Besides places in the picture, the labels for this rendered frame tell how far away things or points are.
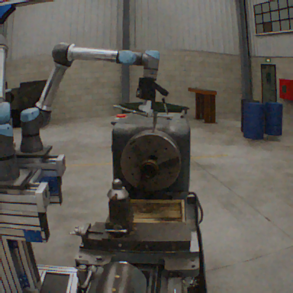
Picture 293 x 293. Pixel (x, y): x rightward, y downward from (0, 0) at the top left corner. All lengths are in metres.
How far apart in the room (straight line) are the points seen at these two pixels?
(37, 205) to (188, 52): 11.32
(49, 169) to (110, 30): 10.23
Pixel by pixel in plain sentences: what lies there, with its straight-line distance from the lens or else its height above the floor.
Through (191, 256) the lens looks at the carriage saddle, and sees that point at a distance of 1.24.
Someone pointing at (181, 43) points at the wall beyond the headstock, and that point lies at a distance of 12.32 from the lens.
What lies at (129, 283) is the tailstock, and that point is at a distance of 0.70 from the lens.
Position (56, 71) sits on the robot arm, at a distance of 1.84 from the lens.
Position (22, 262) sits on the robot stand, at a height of 0.56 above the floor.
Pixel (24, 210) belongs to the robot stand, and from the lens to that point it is 1.36.
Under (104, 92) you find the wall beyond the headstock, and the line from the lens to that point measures 11.67.
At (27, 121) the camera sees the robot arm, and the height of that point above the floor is 1.33.
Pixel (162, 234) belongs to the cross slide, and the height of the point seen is 0.97.
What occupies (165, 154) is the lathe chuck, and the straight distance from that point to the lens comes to 1.77.
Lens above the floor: 1.57
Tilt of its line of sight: 13 degrees down
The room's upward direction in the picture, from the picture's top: 1 degrees counter-clockwise
